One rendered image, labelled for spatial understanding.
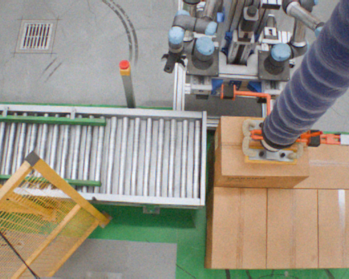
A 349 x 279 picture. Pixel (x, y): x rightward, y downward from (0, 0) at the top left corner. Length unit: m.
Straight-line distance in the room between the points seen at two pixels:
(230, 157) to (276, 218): 0.67
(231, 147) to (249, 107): 0.97
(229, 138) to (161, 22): 1.79
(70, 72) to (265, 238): 2.31
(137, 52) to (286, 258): 2.29
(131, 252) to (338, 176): 1.78
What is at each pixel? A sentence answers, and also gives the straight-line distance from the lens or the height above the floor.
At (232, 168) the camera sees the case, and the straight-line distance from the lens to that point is 2.85.
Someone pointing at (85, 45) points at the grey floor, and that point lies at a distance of 4.27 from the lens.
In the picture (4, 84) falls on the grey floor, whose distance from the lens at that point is 4.31.
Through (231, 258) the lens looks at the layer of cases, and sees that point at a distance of 3.18.
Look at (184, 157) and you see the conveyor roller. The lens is 3.24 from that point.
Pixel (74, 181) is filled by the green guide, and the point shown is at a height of 0.64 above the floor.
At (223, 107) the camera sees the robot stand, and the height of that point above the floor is 0.21.
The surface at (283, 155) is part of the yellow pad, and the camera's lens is 2.77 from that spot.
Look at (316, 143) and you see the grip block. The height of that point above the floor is 1.20.
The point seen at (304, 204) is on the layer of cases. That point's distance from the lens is 3.34.
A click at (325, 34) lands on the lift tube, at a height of 2.39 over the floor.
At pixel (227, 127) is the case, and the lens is 2.91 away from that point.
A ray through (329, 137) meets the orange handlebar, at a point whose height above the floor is 1.20.
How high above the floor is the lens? 3.69
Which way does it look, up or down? 73 degrees down
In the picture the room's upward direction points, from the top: 5 degrees clockwise
